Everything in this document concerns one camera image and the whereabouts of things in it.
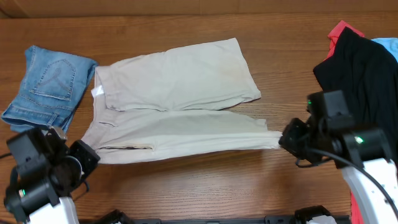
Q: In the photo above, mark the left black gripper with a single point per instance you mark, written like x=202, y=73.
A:
x=91, y=158

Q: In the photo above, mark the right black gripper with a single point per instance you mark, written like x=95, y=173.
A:
x=291, y=142

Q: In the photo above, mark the beige cotton shorts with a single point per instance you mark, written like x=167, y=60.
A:
x=176, y=103

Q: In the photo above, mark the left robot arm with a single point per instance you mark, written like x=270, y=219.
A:
x=44, y=173

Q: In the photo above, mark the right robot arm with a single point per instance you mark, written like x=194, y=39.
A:
x=361, y=153

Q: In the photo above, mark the folded blue denim jeans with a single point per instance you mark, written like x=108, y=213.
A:
x=50, y=91

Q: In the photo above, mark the black garment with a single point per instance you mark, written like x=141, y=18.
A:
x=367, y=74

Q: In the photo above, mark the red garment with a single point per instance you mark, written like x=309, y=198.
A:
x=356, y=217

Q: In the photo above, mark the light blue garment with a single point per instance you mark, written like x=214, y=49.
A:
x=390, y=43

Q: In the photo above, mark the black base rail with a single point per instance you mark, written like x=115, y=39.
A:
x=314, y=214

